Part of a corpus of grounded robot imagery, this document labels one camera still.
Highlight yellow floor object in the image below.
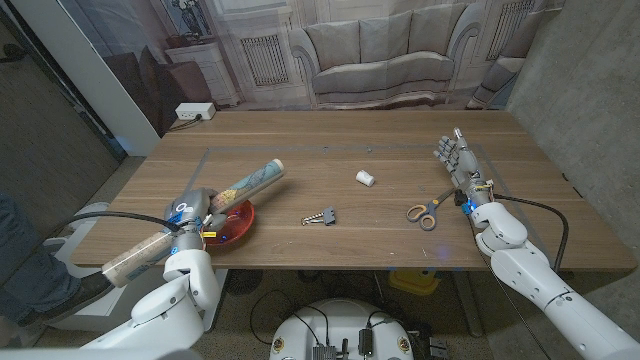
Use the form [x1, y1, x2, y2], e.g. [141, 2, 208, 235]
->
[388, 268, 441, 296]

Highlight paper map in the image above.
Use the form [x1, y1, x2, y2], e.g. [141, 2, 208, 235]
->
[101, 158, 286, 289]

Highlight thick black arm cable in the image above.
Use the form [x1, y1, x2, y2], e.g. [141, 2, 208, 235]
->
[491, 192, 570, 275]
[49, 210, 181, 239]

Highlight black round floor fan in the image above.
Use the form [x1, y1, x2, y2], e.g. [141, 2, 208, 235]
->
[224, 268, 264, 296]

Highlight orange grey handled scissors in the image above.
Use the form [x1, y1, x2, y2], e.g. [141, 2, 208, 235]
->
[405, 187, 456, 232]

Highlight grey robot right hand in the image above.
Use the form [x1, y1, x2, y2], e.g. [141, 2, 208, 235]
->
[432, 127, 495, 209]

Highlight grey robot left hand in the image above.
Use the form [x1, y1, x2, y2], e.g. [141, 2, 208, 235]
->
[164, 187, 229, 251]

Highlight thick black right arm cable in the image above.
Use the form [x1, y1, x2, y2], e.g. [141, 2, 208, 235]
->
[491, 192, 570, 275]

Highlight black power strip cable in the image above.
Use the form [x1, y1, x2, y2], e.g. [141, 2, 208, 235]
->
[167, 115, 204, 132]

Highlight black floor cable loop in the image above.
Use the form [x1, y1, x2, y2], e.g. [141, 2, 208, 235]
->
[248, 288, 331, 347]

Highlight black binder clip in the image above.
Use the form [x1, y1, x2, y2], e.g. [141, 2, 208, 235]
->
[300, 206, 337, 227]

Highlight white table leg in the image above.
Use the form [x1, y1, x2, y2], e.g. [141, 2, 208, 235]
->
[200, 268, 230, 334]
[452, 269, 485, 339]

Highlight red bowl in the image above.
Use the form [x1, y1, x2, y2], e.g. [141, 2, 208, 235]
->
[203, 199, 256, 247]

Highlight printed living room backdrop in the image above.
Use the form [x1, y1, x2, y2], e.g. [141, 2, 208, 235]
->
[57, 0, 566, 139]

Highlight white floor stand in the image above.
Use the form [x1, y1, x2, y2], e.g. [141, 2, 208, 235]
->
[47, 201, 166, 332]

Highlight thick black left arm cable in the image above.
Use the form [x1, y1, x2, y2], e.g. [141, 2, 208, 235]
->
[49, 210, 181, 239]

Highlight person leg in jeans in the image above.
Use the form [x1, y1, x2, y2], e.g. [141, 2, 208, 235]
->
[0, 192, 114, 326]

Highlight white robot torso base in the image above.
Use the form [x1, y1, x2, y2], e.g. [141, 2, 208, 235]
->
[269, 298, 415, 360]

